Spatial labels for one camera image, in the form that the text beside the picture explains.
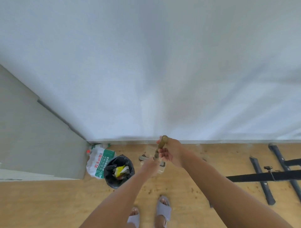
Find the white green bottle pack wrap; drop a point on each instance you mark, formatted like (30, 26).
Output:
(98, 162)

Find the person's left hand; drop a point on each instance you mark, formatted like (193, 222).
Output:
(148, 167)

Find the yellow wrapper trash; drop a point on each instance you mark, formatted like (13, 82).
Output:
(120, 171)

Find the person's right foot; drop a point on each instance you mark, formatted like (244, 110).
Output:
(164, 200)

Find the person's foot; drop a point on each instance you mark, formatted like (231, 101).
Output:
(164, 200)
(134, 211)

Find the person's right fingers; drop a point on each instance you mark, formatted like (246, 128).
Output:
(164, 155)

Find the grey right slipper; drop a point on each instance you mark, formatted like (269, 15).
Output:
(163, 210)

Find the grey left slipper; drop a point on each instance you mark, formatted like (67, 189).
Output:
(133, 220)

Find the person's left fingers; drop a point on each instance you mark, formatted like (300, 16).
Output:
(156, 161)

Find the red capped plastic bottle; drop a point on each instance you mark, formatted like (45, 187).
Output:
(88, 152)

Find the person's left foot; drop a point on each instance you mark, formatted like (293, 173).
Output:
(134, 211)

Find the person's right forearm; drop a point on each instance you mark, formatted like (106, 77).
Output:
(230, 195)

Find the person's right hand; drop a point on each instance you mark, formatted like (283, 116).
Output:
(176, 152)

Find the grey slipper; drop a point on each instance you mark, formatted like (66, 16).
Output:
(163, 210)
(133, 220)

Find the black trash bin with bag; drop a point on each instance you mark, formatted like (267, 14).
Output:
(117, 180)

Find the black metal table frame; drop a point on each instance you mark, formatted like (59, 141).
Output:
(263, 177)

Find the grey door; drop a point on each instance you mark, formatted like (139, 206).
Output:
(35, 145)

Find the person's left forearm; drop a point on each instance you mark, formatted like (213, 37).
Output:
(112, 202)

